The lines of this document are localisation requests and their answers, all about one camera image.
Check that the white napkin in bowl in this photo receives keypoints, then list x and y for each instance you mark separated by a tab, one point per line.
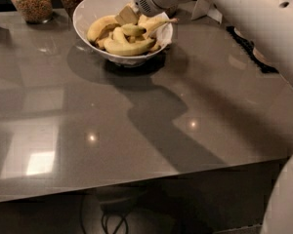
162	35

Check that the small yellow banana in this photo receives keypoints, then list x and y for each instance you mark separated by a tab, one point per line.
130	29

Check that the front bottom yellow banana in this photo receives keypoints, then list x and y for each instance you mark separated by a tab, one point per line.
117	44

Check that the left top yellow banana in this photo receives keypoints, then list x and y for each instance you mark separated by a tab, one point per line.
99	26

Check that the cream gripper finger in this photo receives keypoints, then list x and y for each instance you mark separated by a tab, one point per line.
127	15

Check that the black rubber mat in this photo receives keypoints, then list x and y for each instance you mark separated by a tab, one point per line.
248	47

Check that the white ceramic bowl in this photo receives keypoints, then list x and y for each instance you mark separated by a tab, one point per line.
90	10

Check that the right long-stemmed yellow banana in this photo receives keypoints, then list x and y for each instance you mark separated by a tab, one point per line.
151	24

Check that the front stack paper plates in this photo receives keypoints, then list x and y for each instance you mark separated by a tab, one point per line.
261	58

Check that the white folded card stand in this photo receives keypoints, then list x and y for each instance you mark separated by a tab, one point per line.
203	8

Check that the left glass cereal jar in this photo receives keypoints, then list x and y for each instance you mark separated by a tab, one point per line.
34	11

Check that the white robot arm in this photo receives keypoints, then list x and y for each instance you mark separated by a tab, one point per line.
269	24

